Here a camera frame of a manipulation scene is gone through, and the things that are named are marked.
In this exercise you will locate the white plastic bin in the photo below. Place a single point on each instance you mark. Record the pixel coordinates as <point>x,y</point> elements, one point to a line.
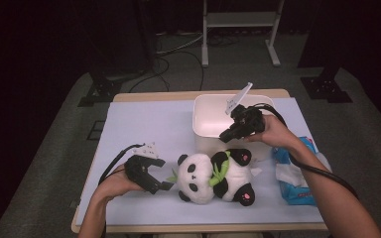
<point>208,119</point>

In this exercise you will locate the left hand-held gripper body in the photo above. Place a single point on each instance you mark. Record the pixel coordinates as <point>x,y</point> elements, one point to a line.
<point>137,170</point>

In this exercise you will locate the panda plush toy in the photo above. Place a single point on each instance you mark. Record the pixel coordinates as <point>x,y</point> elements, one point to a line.
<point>198,178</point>

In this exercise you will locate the white wet wipe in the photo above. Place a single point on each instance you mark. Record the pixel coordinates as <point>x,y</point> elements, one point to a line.
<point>287,175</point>

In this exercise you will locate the white metal stand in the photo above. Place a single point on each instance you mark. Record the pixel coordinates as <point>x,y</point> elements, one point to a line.
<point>239,19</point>

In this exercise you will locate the blue wet wipe packet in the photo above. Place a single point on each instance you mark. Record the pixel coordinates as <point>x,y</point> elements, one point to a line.
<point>297,195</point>

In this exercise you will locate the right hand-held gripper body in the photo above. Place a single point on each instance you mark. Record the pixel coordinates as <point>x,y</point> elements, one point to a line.
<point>249,120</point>

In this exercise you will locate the person's right hand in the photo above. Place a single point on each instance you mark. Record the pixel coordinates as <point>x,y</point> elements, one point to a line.
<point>274,134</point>

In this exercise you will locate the black stand base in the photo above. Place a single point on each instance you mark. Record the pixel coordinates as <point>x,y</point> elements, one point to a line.
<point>104,89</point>
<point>325,89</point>

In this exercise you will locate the wooden table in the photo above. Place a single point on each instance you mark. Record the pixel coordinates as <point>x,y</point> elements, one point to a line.
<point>155,96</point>

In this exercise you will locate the person's left hand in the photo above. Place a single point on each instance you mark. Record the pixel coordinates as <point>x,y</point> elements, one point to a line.
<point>115,185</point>

